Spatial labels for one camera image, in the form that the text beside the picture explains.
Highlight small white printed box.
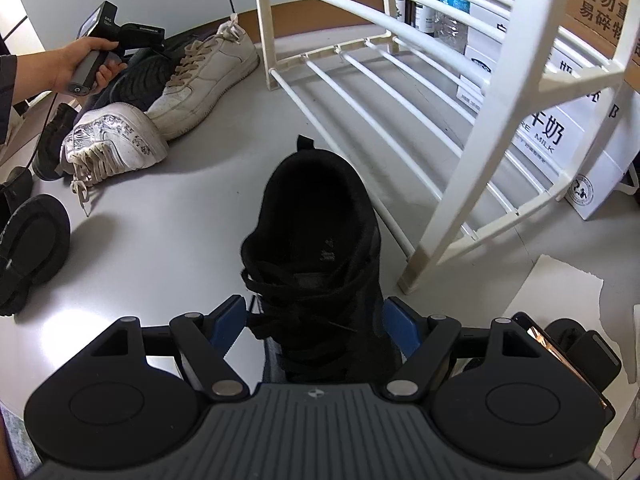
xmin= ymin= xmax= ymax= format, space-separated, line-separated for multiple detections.
xmin=456 ymin=35 xmax=507 ymax=115

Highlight white shoe rack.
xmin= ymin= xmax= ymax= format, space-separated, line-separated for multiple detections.
xmin=251 ymin=0 xmax=640 ymax=297

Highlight clear water bottle blue label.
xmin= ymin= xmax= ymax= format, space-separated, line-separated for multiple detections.
xmin=434 ymin=0 xmax=474 ymax=55

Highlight black smartphone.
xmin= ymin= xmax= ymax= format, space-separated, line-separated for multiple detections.
xmin=510 ymin=311 xmax=617 ymax=412

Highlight white printed sneaker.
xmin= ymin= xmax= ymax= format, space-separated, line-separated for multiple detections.
xmin=145 ymin=16 xmax=262 ymax=142
xmin=60 ymin=102 xmax=171 ymax=217

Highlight white bag round logo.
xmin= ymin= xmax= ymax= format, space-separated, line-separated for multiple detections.
xmin=564 ymin=85 xmax=640 ymax=222

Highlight black lace-up sneaker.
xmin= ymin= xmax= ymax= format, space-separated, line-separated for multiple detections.
xmin=240 ymin=135 xmax=407 ymax=386
xmin=92 ymin=40 xmax=188 ymax=117

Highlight person's left hand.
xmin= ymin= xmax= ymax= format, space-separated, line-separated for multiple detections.
xmin=51 ymin=37 xmax=129 ymax=95

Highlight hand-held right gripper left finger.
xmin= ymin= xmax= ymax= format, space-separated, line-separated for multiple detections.
xmin=89 ymin=295 xmax=250 ymax=402

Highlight person's left forearm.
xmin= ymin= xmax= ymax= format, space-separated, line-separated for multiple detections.
xmin=0 ymin=52 xmax=58 ymax=111

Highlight glossy black strap clog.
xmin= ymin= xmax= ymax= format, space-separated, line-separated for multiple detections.
xmin=0 ymin=194 xmax=72 ymax=313
xmin=0 ymin=166 xmax=34 ymax=216

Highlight white paper sheet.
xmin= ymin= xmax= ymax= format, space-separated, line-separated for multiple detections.
xmin=499 ymin=254 xmax=607 ymax=347

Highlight brown cardboard box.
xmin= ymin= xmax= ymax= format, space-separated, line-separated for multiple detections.
xmin=564 ymin=0 xmax=640 ymax=62

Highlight matte dark grey clog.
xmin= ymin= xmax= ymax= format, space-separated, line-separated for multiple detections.
xmin=32 ymin=102 xmax=79 ymax=182

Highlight black phone holder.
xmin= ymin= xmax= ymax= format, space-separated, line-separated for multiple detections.
xmin=544 ymin=316 xmax=624 ymax=387

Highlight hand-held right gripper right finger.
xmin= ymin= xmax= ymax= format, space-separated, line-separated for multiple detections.
xmin=382 ymin=296 xmax=550 ymax=402

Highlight white printed carton box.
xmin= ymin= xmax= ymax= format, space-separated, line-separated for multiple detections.
xmin=505 ymin=45 xmax=632 ymax=177

